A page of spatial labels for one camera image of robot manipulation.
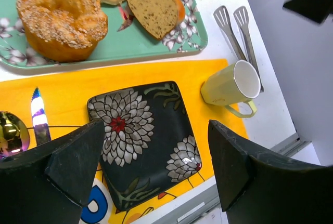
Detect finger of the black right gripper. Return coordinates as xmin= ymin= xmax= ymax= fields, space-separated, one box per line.
xmin=283 ymin=0 xmax=332 ymax=24

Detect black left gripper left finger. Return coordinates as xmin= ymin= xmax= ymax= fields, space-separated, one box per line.
xmin=1 ymin=120 xmax=105 ymax=223

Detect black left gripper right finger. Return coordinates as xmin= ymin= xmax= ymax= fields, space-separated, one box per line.
xmin=208 ymin=120 xmax=332 ymax=223

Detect metal serving tongs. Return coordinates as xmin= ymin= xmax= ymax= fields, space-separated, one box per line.
xmin=213 ymin=5 xmax=264 ymax=93

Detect brown bread slice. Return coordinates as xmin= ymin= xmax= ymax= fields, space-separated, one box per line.
xmin=127 ymin=0 xmax=178 ymax=40

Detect iridescent knife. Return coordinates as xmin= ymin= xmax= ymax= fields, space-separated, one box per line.
xmin=31 ymin=87 xmax=51 ymax=146

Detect iridescent spoon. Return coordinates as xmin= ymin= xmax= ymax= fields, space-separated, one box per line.
xmin=1 ymin=111 xmax=30 ymax=159

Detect pale green mug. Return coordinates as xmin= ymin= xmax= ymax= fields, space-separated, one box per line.
xmin=200 ymin=60 xmax=261 ymax=118

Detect black floral square plate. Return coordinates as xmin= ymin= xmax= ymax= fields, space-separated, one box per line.
xmin=87 ymin=81 xmax=202 ymax=211

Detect glazed orange donut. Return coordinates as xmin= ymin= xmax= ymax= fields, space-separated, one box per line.
xmin=173 ymin=0 xmax=186 ymax=25

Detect sugar-crusted round bun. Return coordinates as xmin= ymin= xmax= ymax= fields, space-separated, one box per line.
xmin=16 ymin=0 xmax=108 ymax=62

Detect green floral tray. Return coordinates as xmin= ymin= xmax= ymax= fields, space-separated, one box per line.
xmin=1 ymin=0 xmax=208 ymax=69

